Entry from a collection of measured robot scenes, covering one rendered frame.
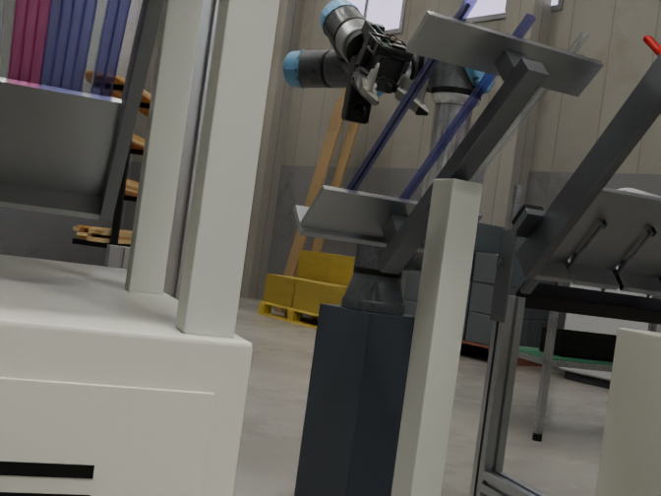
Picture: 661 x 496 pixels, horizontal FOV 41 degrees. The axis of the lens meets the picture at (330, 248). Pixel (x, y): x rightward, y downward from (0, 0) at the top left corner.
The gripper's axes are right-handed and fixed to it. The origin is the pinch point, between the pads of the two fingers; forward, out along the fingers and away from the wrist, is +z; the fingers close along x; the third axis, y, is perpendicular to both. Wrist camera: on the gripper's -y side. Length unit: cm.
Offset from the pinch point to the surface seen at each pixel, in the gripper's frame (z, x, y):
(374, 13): -722, 365, -185
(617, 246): 10, 50, -13
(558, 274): 10.0, 40.4, -20.9
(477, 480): 29, 30, -56
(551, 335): -110, 181, -127
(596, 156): 12.3, 31.5, 4.4
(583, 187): 13.0, 31.8, -1.2
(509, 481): 36, 30, -49
